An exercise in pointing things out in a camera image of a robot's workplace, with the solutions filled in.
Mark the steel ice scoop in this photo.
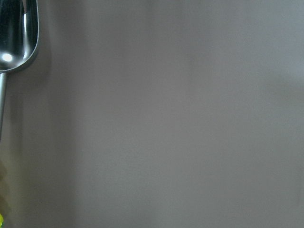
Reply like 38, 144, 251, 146
0, 0, 39, 141

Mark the yellow lemon near scoop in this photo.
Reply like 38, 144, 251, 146
0, 214, 4, 228

